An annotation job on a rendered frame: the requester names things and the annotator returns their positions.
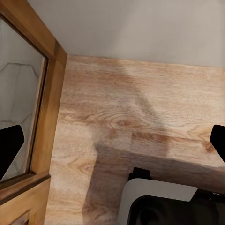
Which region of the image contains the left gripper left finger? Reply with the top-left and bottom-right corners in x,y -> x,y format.
0,125 -> 24,181

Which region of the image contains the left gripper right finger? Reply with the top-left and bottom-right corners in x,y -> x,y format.
210,124 -> 225,162

